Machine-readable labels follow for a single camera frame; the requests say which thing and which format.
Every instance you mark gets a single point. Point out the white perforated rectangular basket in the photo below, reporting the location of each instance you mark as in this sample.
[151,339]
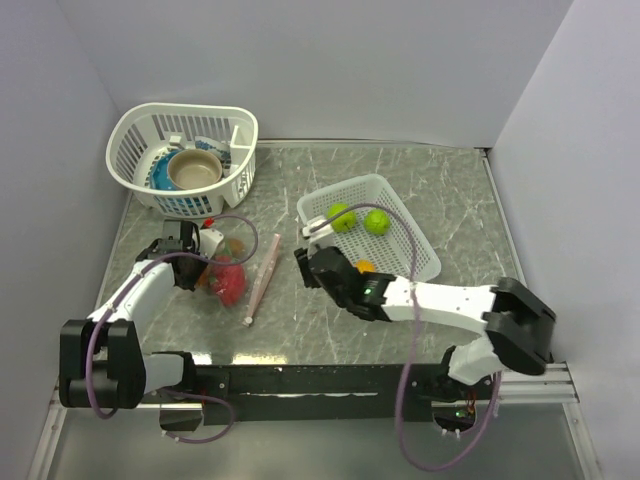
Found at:
[390,253]

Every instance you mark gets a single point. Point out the green fake apple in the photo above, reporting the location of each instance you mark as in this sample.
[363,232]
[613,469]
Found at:
[344,222]

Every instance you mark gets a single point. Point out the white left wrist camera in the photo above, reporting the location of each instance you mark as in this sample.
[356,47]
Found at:
[210,241]

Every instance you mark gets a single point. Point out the brown fake food piece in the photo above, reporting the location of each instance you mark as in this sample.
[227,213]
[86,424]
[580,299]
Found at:
[236,247]

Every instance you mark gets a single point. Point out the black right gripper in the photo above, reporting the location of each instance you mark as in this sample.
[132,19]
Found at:
[302,256]

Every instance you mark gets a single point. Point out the clear zip top bag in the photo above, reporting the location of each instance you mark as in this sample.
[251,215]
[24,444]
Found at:
[261,280]

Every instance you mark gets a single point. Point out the blue plate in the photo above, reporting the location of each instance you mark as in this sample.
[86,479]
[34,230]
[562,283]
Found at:
[159,177]

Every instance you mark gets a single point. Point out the orange fake fruit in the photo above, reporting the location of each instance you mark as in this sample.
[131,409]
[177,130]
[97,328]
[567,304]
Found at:
[365,266]

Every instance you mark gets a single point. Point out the blue patterned white dish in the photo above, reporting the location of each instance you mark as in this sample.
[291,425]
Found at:
[219,149]

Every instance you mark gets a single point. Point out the aluminium frame rail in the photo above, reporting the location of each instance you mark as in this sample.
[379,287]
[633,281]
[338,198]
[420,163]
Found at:
[555,386]

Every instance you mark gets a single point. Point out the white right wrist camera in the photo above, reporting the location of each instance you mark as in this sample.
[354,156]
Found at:
[317,234]

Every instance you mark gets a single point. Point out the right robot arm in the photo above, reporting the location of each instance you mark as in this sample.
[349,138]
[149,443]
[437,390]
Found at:
[513,327]

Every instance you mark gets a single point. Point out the red fake strawberry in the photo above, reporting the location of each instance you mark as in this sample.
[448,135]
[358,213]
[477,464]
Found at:
[227,283]

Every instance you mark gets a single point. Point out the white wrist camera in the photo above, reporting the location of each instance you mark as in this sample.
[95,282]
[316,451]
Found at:
[317,234]
[210,241]

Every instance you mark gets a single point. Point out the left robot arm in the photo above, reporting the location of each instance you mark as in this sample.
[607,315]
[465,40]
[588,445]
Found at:
[101,364]

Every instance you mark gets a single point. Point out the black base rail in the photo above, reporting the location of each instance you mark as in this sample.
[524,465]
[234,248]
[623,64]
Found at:
[252,393]

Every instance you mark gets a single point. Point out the beige bowl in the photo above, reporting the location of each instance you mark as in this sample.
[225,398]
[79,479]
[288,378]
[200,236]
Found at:
[194,169]

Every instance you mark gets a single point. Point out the white slatted round basket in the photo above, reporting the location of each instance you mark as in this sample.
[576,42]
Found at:
[147,134]

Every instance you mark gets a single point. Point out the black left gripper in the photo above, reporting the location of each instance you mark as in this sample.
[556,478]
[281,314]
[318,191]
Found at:
[188,283]

